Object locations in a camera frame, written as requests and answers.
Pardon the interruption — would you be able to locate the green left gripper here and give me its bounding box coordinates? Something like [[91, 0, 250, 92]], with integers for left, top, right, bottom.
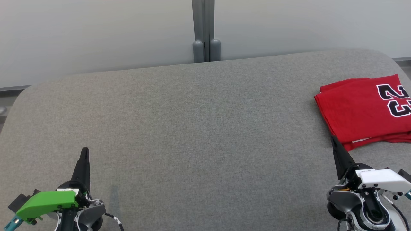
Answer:
[[15, 147, 91, 225]]

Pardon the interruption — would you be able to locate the red and white jersey shirt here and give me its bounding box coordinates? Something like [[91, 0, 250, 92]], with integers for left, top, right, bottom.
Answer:
[[314, 74, 411, 152]]

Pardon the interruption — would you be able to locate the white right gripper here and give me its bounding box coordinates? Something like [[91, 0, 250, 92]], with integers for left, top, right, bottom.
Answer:
[[331, 136, 411, 193]]

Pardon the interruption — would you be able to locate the grey partition post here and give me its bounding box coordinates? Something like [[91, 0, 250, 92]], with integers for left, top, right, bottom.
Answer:
[[192, 0, 221, 63]]

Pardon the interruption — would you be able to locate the black white-banded cable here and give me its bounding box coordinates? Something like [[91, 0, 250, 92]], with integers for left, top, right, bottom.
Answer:
[[103, 212, 124, 231]]

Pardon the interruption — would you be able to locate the grey fabric sofa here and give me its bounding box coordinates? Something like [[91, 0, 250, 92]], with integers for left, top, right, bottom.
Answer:
[[0, 49, 411, 231]]

